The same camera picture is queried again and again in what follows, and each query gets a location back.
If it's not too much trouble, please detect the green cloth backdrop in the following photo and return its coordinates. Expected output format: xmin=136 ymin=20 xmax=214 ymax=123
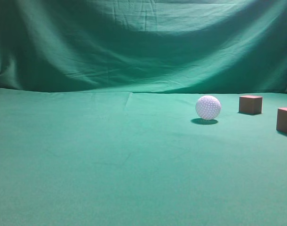
xmin=0 ymin=0 xmax=287 ymax=226

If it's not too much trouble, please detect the brown cube block at edge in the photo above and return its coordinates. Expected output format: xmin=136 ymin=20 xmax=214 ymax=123
xmin=276 ymin=107 xmax=287 ymax=134

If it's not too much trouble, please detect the white dimpled golf ball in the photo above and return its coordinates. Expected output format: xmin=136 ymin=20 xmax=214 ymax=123
xmin=195 ymin=95 xmax=222 ymax=120

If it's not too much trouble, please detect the brown wooden cube block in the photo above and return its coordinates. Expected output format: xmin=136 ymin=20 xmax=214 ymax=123
xmin=239 ymin=95 xmax=263 ymax=115

